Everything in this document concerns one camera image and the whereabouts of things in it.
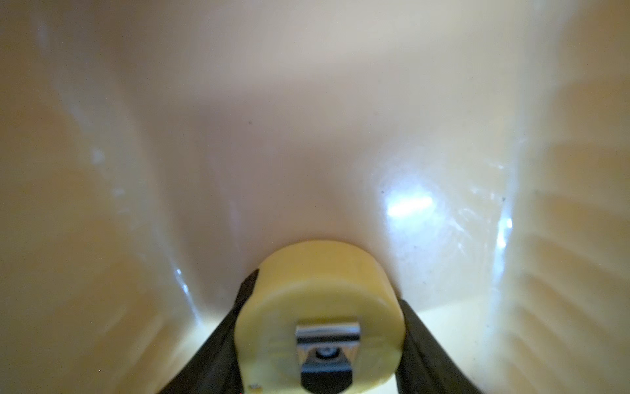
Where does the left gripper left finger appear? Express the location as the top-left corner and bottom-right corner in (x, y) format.
(160, 270), (259, 394)

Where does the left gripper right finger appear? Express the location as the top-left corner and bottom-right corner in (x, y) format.
(395, 299), (482, 394)

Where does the yellow tape measure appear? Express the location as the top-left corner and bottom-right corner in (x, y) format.
(234, 241), (405, 393)

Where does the yellow storage tray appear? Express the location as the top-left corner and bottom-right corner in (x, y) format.
(1, 1), (629, 393)

